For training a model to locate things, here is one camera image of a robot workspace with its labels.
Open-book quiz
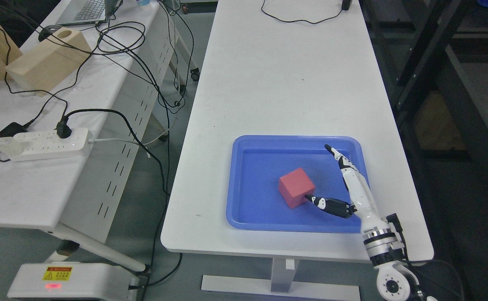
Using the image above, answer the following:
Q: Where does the white table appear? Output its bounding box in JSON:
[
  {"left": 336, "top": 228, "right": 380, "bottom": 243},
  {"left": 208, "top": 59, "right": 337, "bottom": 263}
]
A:
[{"left": 161, "top": 0, "right": 434, "bottom": 278}]

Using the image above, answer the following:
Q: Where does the white desk with panel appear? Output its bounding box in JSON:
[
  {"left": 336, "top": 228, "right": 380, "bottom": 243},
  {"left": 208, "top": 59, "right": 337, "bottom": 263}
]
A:
[{"left": 0, "top": 0, "right": 175, "bottom": 272}]

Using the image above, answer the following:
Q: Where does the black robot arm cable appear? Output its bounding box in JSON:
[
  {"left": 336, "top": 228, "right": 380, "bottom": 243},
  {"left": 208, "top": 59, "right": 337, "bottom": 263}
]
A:
[{"left": 386, "top": 213, "right": 466, "bottom": 301}]

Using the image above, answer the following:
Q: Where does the white black floor device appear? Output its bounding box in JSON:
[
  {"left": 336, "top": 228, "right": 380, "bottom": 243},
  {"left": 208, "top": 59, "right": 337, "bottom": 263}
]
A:
[{"left": 7, "top": 262, "right": 140, "bottom": 301}]

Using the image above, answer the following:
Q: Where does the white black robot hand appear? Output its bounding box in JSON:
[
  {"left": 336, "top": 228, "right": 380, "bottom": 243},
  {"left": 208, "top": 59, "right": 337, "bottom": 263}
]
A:
[{"left": 305, "top": 144, "right": 391, "bottom": 239}]

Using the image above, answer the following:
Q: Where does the beige wooden box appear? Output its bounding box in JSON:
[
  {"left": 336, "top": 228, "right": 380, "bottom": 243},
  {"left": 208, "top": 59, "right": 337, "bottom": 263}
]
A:
[{"left": 5, "top": 27, "right": 92, "bottom": 97}]

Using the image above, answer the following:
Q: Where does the blue plastic tray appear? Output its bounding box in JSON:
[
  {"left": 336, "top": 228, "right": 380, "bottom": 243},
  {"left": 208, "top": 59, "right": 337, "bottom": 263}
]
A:
[{"left": 226, "top": 135, "right": 367, "bottom": 234}]

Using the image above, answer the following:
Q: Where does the pink foam block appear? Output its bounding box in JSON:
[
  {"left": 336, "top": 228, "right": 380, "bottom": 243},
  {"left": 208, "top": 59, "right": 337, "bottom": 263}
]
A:
[{"left": 278, "top": 168, "right": 316, "bottom": 208}]

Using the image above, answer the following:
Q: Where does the white power strip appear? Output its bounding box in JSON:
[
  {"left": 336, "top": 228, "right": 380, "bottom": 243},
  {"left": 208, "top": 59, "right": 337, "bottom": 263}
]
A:
[{"left": 0, "top": 128, "right": 91, "bottom": 161}]

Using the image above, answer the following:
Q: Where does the grey laptop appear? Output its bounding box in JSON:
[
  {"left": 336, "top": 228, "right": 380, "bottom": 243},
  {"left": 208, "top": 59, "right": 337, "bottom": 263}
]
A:
[{"left": 56, "top": 0, "right": 118, "bottom": 26}]

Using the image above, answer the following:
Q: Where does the black metal shelf left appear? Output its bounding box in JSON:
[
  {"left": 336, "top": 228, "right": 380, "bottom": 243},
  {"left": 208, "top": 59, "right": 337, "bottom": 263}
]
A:
[{"left": 359, "top": 0, "right": 488, "bottom": 218}]

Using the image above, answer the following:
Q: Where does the black power cable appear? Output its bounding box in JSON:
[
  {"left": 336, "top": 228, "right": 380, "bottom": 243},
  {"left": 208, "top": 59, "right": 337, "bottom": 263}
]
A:
[{"left": 56, "top": 109, "right": 183, "bottom": 289}]

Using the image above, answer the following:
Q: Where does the black cable on table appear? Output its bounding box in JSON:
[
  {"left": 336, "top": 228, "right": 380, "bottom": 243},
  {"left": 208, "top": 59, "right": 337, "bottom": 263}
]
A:
[{"left": 261, "top": 0, "right": 353, "bottom": 24}]

